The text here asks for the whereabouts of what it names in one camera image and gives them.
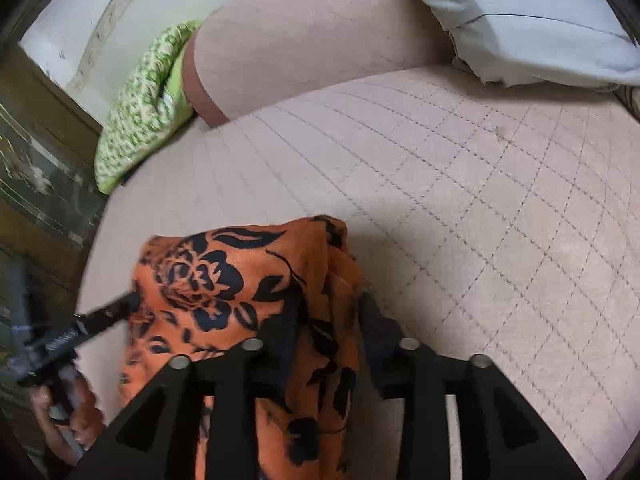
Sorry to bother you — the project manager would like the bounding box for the orange black floral blouse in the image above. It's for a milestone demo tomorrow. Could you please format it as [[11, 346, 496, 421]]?
[[119, 216, 362, 479]]

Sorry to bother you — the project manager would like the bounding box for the person's left hand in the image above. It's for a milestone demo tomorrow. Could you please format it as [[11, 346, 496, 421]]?
[[28, 365, 105, 466]]

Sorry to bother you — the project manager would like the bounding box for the dark wooden glass cabinet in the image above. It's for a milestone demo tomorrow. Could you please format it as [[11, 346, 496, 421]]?
[[1, 44, 105, 362]]

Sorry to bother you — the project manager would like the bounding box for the green white patterned pillow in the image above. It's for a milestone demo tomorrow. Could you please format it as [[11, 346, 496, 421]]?
[[94, 21, 202, 195]]

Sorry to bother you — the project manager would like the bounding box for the pink brown bolster cushion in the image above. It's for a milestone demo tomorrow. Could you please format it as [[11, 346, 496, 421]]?
[[182, 0, 454, 128]]

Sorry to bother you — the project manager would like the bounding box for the light blue grey pillow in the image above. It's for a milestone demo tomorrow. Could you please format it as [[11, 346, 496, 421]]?
[[422, 0, 639, 88]]

